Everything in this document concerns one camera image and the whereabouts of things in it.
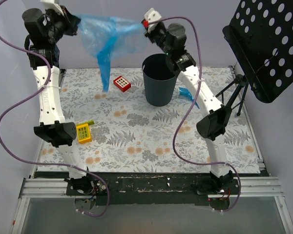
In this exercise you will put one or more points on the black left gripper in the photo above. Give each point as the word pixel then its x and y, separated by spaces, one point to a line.
pixel 70 20

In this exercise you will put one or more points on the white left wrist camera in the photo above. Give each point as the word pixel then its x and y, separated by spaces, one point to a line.
pixel 53 5

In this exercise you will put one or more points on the blue plastic trash bag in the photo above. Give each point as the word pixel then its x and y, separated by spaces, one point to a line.
pixel 109 38

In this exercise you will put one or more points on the yellow toy block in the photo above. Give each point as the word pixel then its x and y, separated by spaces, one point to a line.
pixel 84 132

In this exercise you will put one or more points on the red toy block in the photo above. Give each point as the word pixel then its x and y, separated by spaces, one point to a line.
pixel 122 83

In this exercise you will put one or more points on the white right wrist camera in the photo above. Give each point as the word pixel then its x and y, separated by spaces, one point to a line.
pixel 150 17

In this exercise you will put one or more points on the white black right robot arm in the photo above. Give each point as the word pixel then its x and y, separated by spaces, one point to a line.
pixel 171 40

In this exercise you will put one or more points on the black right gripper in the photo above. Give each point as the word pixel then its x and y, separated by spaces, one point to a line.
pixel 152 29

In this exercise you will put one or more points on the floral patterned table mat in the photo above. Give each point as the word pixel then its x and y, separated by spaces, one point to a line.
pixel 129 134

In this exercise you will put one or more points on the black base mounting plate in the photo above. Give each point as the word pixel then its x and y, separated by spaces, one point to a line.
pixel 148 188

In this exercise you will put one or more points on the dark grey trash bin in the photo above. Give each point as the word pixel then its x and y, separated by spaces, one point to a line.
pixel 159 81

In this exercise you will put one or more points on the black perforated music stand tray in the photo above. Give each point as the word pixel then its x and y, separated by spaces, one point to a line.
pixel 260 35

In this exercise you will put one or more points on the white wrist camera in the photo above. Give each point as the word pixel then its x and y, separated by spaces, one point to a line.
pixel 53 5
pixel 150 17

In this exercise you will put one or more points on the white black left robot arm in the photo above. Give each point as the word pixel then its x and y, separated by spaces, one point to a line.
pixel 45 30

